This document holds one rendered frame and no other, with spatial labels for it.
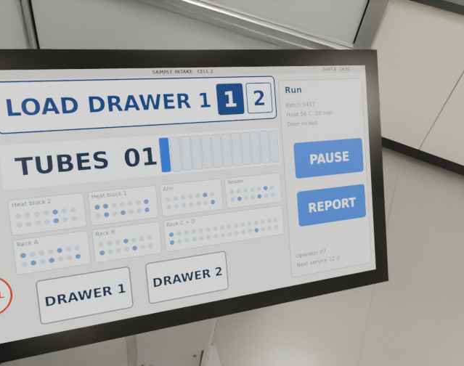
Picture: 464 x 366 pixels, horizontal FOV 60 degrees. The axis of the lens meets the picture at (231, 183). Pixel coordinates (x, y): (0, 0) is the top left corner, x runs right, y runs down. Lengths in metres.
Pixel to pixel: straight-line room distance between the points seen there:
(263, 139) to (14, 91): 0.27
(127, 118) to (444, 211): 2.14
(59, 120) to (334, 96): 0.32
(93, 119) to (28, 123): 0.06
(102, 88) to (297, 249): 0.29
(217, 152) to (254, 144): 0.05
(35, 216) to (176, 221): 0.14
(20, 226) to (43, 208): 0.03
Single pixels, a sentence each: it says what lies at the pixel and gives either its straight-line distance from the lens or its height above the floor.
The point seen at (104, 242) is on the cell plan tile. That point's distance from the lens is 0.46.
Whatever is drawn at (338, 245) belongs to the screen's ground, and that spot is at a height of 1.01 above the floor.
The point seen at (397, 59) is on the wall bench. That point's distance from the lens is 2.39.
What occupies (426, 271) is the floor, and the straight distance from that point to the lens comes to 2.07.
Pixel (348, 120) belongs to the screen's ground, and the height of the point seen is 1.13.
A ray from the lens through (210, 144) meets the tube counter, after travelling 0.46.
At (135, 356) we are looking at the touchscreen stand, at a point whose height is 0.65.
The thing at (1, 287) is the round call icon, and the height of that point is 1.02.
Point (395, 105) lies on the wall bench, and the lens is 2.50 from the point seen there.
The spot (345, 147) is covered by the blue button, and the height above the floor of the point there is 1.10.
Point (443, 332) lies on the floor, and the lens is 1.92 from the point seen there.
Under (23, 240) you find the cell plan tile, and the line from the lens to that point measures 0.46.
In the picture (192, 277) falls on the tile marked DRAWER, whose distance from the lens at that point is 0.48.
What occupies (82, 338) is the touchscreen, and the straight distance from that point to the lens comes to 0.49.
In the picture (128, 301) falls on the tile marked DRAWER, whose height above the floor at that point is 0.99.
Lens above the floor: 1.40
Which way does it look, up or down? 42 degrees down
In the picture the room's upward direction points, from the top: 11 degrees clockwise
